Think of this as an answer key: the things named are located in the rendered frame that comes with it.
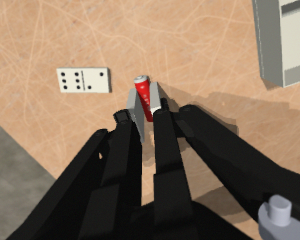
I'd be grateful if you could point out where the red aa battery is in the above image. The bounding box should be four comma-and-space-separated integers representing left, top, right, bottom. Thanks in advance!
133, 75, 153, 122

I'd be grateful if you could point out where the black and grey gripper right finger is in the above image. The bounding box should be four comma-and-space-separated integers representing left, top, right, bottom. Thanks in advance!
149, 81, 300, 240

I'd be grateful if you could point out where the white domino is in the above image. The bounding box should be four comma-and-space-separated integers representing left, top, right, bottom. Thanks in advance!
56, 67, 110, 93

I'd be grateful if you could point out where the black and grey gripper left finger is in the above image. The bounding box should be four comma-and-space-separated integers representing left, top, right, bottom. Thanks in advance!
5, 88, 144, 240

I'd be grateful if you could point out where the grey three-compartment bin rack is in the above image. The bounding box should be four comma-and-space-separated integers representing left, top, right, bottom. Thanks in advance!
252, 0, 300, 88

